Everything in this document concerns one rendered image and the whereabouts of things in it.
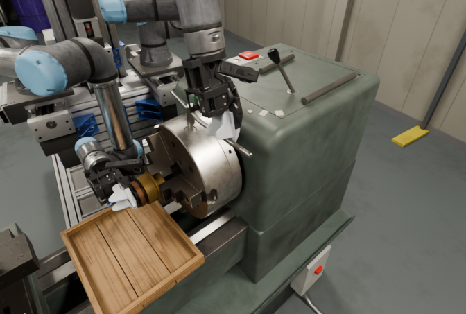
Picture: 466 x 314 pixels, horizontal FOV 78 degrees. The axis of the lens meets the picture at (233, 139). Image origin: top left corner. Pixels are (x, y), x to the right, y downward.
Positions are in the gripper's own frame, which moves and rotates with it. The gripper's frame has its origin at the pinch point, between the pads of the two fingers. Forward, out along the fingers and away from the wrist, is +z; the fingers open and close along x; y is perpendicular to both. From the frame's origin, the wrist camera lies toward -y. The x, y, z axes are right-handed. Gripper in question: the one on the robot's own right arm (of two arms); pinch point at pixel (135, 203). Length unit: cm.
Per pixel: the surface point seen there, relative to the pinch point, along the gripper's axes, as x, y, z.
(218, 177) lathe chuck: 5.5, -19.7, 11.1
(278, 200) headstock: -10.6, -37.8, 18.1
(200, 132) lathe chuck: 14.5, -21.3, 1.6
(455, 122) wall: -88, -289, 15
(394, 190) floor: -109, -186, 15
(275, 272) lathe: -54, -40, 20
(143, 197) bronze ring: 0.8, -2.4, 0.4
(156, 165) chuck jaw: 5.0, -9.5, -4.7
